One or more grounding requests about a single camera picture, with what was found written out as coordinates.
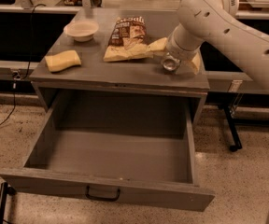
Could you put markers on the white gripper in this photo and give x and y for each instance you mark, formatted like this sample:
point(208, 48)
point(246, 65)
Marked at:
point(180, 51)

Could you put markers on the green soda can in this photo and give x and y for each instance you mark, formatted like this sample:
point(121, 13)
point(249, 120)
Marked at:
point(170, 63)

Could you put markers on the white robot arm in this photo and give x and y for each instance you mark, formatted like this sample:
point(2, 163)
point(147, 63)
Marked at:
point(243, 196)

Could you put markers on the grey cabinet with top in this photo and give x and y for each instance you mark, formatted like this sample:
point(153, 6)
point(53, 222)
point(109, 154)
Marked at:
point(139, 76)

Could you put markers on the open grey top drawer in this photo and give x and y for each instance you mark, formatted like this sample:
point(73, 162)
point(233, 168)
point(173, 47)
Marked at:
point(140, 144)

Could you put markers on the brown chip bag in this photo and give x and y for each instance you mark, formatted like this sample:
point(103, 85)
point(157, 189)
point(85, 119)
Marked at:
point(128, 40)

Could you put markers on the white bowl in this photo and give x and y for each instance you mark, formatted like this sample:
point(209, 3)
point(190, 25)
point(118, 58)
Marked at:
point(81, 31)

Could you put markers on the black table leg with caster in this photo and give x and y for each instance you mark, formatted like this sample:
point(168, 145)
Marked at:
point(237, 143)

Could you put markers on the yellow sponge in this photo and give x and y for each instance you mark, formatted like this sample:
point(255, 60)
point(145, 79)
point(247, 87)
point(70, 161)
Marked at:
point(62, 61)

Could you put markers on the black stand leg bottom left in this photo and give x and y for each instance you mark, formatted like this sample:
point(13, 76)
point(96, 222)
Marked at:
point(5, 191)

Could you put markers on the black drawer handle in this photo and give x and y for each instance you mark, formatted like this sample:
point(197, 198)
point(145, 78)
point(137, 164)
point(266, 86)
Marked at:
point(99, 198)

